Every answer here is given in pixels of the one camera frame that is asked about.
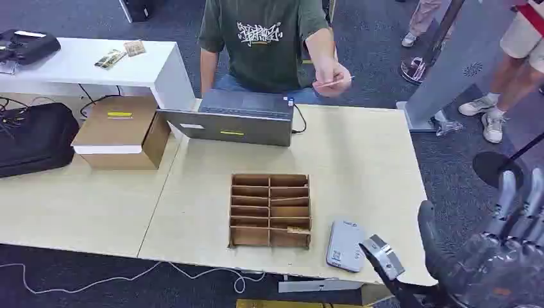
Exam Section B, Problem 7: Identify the large black bag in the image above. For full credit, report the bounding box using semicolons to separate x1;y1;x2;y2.
0;102;81;179

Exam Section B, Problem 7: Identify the standing person in beige trousers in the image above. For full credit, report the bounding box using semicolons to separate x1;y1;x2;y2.
401;0;452;48

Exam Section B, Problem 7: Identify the black round stand with pole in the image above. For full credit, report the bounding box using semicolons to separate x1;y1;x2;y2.
472;132;544;191

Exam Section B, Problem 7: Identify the white side table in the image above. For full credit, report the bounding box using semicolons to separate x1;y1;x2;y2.
0;37;197;112

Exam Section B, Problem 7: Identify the small black bag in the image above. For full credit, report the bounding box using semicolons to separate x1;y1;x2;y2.
0;28;62;66

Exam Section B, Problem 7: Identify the black cables bundle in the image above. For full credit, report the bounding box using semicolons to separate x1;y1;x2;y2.
0;83;125;125

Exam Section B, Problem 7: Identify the grey desk bracket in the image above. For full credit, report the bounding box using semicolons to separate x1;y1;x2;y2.
278;275;367;294

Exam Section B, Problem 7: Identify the grey card reader device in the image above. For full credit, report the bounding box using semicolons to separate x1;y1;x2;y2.
326;219;367;273

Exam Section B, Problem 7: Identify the standing person with white shoes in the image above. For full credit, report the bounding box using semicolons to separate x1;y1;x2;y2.
457;0;544;144

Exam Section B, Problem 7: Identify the wooden card box with slots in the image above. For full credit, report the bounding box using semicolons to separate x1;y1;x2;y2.
228;173;313;250

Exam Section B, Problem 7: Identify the seated person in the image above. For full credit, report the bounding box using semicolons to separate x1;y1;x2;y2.
198;0;354;105

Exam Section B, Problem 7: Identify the brown cardboard box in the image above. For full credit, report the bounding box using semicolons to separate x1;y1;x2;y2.
71;95;172;171

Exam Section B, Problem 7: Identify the black laptop cable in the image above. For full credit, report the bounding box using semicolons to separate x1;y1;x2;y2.
291;104;308;135

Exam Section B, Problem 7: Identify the grey standing panel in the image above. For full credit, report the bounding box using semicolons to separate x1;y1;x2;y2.
396;0;518;133

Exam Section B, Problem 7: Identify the stanchion with round metal base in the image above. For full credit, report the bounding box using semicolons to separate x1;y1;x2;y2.
399;0;465;85

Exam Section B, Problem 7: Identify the white floor cable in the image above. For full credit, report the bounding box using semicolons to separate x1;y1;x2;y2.
0;261;267;295

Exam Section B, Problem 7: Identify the person's left hand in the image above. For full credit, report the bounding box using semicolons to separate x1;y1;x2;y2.
312;56;353;98

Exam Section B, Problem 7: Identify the short printed card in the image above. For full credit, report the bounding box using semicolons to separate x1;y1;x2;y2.
123;40;147;58

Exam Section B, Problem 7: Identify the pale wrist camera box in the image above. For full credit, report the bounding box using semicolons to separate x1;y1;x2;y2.
359;234;406;282

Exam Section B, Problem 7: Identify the clear plastic wrap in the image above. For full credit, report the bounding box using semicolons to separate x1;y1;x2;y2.
432;110;464;138

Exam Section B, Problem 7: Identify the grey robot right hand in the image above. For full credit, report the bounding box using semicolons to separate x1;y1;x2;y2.
416;167;544;308

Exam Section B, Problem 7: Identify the yellow floor object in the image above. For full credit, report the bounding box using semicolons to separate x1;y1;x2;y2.
235;298;371;308

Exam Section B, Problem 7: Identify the black cabinet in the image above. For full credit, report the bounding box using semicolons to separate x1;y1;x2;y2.
118;0;155;23

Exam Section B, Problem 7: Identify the grey laptop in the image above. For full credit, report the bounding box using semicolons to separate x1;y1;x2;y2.
157;89;295;148

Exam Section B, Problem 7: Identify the thin white card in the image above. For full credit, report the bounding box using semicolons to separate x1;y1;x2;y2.
316;76;355;89

